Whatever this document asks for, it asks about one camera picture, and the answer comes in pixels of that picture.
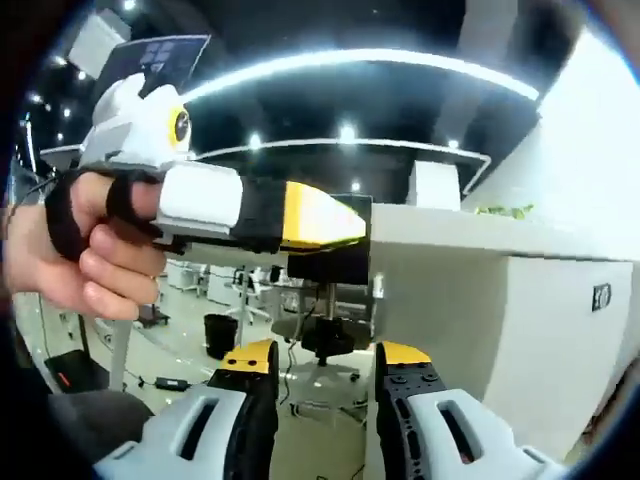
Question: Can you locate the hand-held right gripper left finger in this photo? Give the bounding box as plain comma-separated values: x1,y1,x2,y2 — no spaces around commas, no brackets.
92,338,280,480

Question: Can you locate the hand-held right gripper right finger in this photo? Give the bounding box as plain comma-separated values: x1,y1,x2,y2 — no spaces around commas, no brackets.
374,341,569,480

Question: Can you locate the black fixed fixture clamp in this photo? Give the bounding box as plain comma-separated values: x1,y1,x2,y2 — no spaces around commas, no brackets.
287,193,375,357

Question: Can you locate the person's left hand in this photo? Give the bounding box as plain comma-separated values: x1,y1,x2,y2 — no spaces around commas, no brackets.
5,168,169,321

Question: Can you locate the white office chair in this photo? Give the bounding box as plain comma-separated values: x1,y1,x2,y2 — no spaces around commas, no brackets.
227,267,269,326

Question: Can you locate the black waste bin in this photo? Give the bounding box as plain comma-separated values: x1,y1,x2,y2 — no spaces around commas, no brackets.
203,313,239,360

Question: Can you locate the hanging black screen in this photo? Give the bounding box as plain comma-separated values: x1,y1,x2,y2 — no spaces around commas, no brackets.
97,33,211,94

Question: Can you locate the white ceiling unit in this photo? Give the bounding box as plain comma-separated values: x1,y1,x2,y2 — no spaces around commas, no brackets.
67,12,114,76

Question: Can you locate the black flat case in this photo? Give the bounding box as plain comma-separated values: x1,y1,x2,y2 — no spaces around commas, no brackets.
44,349,111,396

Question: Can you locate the potted green plant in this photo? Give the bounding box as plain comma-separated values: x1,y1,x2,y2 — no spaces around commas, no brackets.
473,202,535,220

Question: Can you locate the black socket plate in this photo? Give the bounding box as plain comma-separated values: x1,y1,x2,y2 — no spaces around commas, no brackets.
592,283,614,312

